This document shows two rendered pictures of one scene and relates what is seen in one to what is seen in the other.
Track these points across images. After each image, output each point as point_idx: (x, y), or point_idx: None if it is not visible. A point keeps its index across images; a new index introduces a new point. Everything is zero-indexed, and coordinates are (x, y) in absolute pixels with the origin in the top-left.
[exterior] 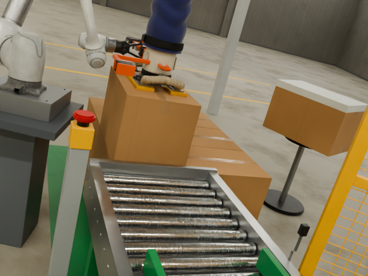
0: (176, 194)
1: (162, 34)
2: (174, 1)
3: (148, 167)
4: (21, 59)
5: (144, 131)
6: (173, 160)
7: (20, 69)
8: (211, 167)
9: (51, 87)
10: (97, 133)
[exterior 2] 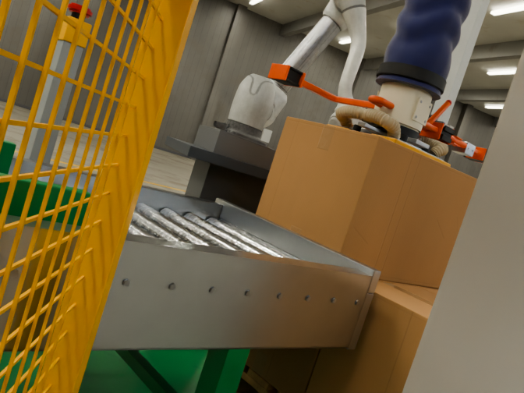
0: None
1: (387, 53)
2: (410, 1)
3: (270, 228)
4: (235, 95)
5: (294, 175)
6: (322, 238)
7: (231, 106)
8: (373, 267)
9: None
10: None
